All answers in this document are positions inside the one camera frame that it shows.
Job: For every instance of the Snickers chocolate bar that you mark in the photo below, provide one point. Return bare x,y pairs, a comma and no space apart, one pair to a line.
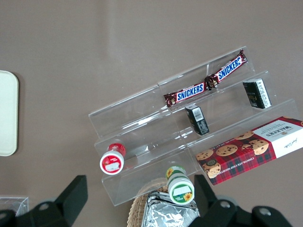
190,91
229,67

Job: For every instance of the Walkers red tartan cookie box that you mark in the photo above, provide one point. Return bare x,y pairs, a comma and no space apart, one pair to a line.
248,151

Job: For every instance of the green lid white jar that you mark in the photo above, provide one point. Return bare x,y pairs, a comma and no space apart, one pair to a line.
181,190

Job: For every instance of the clear acrylic tiered shelf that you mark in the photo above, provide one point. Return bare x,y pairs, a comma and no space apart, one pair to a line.
142,123

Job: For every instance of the silver foil food container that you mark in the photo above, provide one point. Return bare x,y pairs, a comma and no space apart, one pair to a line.
165,212

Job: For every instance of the light wicker basket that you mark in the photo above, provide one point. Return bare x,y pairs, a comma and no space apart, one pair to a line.
136,212

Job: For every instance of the small black carton box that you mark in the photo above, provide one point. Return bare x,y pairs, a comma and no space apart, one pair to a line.
256,93
197,119

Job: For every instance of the red lid white jar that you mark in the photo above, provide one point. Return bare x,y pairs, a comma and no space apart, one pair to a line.
112,162

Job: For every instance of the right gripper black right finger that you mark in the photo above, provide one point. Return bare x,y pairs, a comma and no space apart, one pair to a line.
213,208

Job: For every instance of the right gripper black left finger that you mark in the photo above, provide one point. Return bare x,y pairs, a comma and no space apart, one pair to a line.
68,201

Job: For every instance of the cream plastic serving tray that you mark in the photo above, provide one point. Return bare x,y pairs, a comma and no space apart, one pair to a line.
7,113

